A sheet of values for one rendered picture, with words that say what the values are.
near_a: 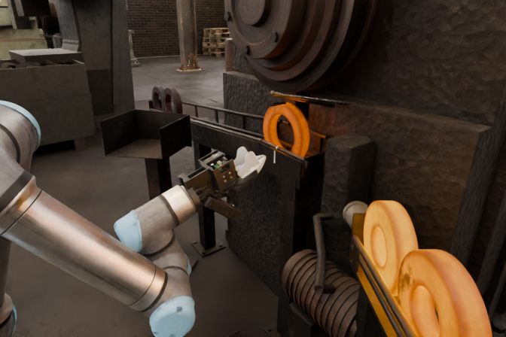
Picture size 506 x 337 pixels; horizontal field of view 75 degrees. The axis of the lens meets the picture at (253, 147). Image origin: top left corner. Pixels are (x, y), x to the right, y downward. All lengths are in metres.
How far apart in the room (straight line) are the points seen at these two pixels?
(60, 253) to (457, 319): 0.50
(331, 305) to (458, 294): 0.38
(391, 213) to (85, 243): 0.47
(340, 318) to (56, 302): 1.22
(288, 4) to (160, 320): 0.65
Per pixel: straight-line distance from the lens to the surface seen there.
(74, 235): 0.56
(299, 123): 0.92
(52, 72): 3.10
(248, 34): 0.91
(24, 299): 1.76
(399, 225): 0.56
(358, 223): 0.69
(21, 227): 0.55
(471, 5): 0.81
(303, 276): 0.83
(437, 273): 0.46
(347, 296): 0.78
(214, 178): 0.71
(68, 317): 1.59
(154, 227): 0.69
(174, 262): 0.70
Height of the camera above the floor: 1.06
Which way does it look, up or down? 21 degrees down
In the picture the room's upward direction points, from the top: straight up
